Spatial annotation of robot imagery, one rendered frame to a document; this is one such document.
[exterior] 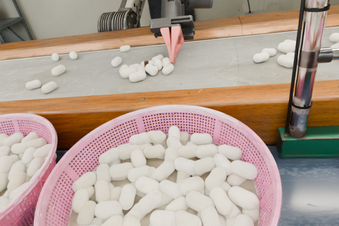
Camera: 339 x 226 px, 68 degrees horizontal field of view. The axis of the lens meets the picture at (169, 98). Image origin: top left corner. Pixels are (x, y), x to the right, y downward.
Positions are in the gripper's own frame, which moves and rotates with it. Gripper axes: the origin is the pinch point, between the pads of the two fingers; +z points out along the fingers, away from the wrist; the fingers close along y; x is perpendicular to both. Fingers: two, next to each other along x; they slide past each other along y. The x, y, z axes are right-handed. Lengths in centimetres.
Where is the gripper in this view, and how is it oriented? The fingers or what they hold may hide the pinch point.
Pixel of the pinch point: (172, 59)
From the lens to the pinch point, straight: 58.6
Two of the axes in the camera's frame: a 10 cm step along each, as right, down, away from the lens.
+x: 1.9, 2.8, 9.4
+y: 9.8, -0.4, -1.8
